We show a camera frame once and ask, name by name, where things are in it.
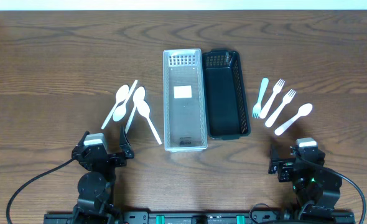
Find pale green plastic fork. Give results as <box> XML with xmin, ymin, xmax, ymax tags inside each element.
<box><xmin>252</xmin><ymin>77</ymin><xmax>269</xmax><ymax>119</ymax></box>

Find short white plastic spoon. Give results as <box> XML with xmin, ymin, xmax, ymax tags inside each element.
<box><xmin>274</xmin><ymin>103</ymin><xmax>313</xmax><ymax>136</ymax></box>

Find white plastic fork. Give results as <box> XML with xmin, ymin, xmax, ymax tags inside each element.
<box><xmin>259</xmin><ymin>79</ymin><xmax>286</xmax><ymax>119</ymax></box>
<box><xmin>264</xmin><ymin>89</ymin><xmax>297</xmax><ymax>128</ymax></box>

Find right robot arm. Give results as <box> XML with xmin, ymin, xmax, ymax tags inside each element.
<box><xmin>268</xmin><ymin>139</ymin><xmax>355</xmax><ymax>223</ymax></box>

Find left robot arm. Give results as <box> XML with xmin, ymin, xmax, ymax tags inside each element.
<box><xmin>69</xmin><ymin>126</ymin><xmax>134</xmax><ymax>223</ymax></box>

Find white plastic spoon bowl down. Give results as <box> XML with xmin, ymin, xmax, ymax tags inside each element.
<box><xmin>113</xmin><ymin>80</ymin><xmax>138</xmax><ymax>122</ymax></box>

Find white plastic spoon near basket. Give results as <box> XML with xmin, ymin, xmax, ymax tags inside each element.
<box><xmin>137</xmin><ymin>100</ymin><xmax>162</xmax><ymax>145</ymax></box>

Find white plastic spoon far left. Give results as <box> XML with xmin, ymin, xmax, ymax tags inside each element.
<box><xmin>101</xmin><ymin>85</ymin><xmax>129</xmax><ymax>129</ymax></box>

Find dark green plastic basket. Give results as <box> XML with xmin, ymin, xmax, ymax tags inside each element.
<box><xmin>202</xmin><ymin>49</ymin><xmax>251</xmax><ymax>140</ymax></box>

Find clear plastic basket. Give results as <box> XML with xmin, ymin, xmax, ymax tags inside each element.
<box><xmin>162</xmin><ymin>49</ymin><xmax>208</xmax><ymax>152</ymax></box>

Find white label in basket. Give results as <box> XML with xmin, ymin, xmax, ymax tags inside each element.
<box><xmin>174</xmin><ymin>85</ymin><xmax>192</xmax><ymax>99</ymax></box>

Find right black cable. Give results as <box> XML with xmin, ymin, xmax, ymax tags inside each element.
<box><xmin>295</xmin><ymin>152</ymin><xmax>367</xmax><ymax>224</ymax></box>

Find black cable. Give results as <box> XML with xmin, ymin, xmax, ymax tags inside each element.
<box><xmin>295</xmin><ymin>152</ymin><xmax>367</xmax><ymax>224</ymax></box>
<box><xmin>5</xmin><ymin>157</ymin><xmax>76</xmax><ymax>224</ymax></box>

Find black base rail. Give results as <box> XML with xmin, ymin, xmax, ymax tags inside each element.
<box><xmin>43</xmin><ymin>210</ymin><xmax>355</xmax><ymax>224</ymax></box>

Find left black cable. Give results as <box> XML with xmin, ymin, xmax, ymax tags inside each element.
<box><xmin>5</xmin><ymin>157</ymin><xmax>76</xmax><ymax>224</ymax></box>

